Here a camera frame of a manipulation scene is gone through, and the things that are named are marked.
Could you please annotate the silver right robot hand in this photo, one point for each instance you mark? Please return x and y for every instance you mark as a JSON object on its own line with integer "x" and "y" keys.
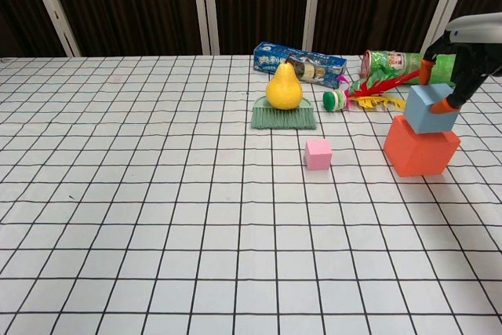
{"x": 478, "y": 29}

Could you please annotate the blue foam cube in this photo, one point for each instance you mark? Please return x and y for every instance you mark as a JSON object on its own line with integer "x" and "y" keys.
{"x": 423, "y": 115}

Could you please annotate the small pink foam cube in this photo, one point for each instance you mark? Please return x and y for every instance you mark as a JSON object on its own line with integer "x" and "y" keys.
{"x": 318, "y": 156}

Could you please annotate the green hand broom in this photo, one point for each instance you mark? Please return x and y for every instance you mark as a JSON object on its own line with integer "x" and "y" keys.
{"x": 282, "y": 119}

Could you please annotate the green chips can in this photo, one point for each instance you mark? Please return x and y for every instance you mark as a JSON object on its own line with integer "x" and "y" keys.
{"x": 376, "y": 61}

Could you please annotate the large orange foam cube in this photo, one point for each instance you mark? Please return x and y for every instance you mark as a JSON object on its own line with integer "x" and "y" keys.
{"x": 419, "y": 154}

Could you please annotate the colourful feather shuttlecock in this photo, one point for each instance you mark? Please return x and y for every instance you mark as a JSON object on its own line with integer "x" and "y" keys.
{"x": 333, "y": 100}

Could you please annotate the yellow pear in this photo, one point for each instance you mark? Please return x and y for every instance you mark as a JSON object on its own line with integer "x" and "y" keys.
{"x": 284, "y": 92}

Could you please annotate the blue cookie box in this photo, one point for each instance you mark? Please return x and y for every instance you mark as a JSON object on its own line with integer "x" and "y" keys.
{"x": 270, "y": 60}

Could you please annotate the dark corrugated folding screen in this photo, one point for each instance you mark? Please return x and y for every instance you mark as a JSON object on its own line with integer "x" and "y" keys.
{"x": 129, "y": 5}

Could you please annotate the white checked tablecloth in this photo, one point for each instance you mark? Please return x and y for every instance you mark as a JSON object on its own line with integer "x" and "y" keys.
{"x": 157, "y": 194}

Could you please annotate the white screen frame post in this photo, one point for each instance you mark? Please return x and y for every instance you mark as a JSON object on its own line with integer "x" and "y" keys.
{"x": 206, "y": 5}
{"x": 311, "y": 9}
{"x": 51, "y": 5}
{"x": 447, "y": 5}

